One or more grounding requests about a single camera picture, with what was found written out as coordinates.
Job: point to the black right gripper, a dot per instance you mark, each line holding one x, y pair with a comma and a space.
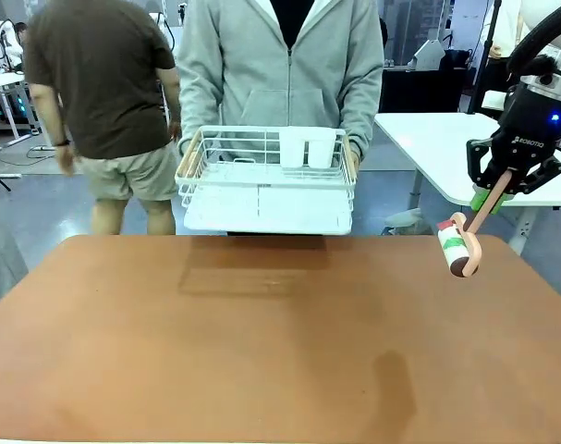
529, 129

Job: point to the pink lint roller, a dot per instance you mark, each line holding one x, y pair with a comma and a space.
455, 250

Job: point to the white cutlery holder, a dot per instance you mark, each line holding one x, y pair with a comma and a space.
308, 145

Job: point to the white plastic drip tray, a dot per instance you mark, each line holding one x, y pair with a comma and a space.
298, 213

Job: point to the person's right forearm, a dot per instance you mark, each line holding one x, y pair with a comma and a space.
194, 106

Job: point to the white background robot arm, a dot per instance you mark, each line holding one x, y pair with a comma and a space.
5, 39

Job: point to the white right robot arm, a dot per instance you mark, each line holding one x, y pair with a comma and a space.
557, 28

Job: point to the person's left forearm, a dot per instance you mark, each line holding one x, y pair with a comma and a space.
361, 111

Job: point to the person's left hand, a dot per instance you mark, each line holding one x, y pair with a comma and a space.
354, 152

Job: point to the person's right hand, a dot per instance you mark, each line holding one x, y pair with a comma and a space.
185, 145

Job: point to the bystander's right hand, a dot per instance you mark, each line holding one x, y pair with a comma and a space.
175, 129

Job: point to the bystander's left hand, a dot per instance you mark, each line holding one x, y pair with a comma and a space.
67, 159

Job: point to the white side table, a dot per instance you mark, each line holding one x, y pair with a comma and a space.
446, 152

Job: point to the black stand pole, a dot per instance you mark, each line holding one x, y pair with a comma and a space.
485, 55

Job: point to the black cabinet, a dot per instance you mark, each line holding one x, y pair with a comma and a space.
418, 90

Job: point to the white machine housing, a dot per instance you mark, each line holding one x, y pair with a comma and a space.
425, 55

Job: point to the person in white shirt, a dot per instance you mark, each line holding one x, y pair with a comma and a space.
506, 23

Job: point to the person in grey hoodie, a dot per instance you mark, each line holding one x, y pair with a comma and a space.
261, 55

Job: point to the bystander in brown shirt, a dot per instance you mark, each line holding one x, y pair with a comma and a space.
100, 69

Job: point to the black wristwatch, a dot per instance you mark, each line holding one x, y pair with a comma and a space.
63, 142

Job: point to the white desk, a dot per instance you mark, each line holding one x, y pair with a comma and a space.
3, 81

